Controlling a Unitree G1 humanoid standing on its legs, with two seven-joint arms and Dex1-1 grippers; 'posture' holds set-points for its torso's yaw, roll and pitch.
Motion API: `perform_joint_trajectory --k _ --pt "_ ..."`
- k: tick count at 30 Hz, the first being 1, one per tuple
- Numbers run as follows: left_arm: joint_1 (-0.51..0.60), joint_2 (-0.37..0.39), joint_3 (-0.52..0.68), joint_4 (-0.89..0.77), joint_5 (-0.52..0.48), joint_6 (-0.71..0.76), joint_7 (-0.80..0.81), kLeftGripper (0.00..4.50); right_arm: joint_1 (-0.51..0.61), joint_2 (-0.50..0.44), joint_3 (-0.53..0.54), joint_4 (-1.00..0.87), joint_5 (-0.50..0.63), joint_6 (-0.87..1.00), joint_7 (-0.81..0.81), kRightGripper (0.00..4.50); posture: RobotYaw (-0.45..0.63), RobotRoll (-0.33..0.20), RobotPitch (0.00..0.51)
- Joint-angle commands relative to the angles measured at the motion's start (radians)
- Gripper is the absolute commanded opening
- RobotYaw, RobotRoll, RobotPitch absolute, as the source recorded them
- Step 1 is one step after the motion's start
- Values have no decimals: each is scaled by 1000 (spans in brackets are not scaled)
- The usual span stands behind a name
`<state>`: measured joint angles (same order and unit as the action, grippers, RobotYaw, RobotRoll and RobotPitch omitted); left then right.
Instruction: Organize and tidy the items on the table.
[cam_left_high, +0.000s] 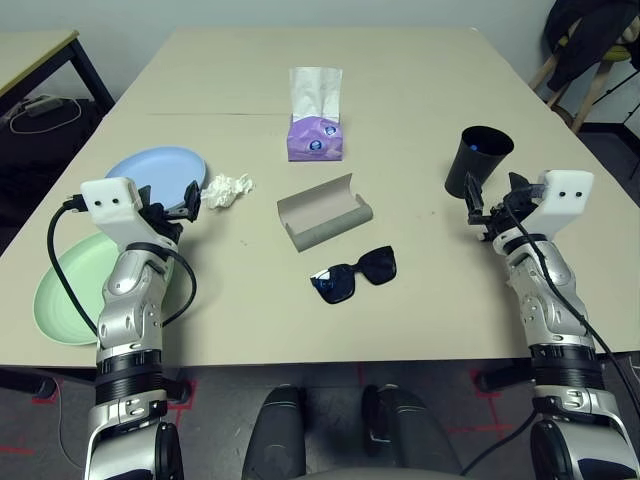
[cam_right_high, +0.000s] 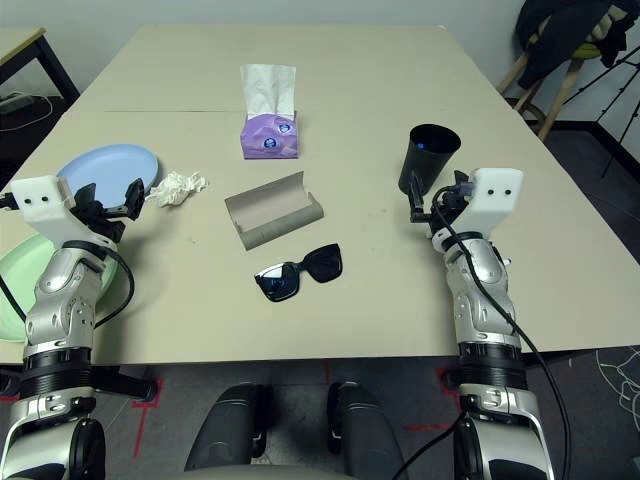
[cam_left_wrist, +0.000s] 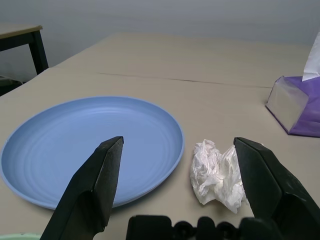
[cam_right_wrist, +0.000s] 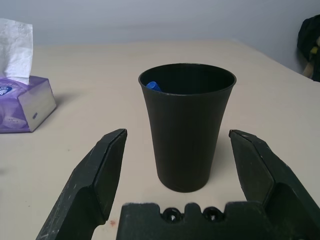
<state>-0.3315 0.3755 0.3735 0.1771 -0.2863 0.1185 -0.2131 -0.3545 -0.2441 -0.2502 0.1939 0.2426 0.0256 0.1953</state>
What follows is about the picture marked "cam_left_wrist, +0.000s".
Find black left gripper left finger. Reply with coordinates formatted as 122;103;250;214
41;136;125;240

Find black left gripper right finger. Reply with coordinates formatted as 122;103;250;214
233;136;320;240

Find white tissue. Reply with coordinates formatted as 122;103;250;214
189;139;251;215

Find green plate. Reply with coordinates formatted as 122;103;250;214
0;232;42;240

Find blue plate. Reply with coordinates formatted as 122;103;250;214
0;96;186;210

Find purple tissue pack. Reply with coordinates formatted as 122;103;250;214
265;31;320;138

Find wooden side table black legs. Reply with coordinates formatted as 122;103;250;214
0;24;50;76

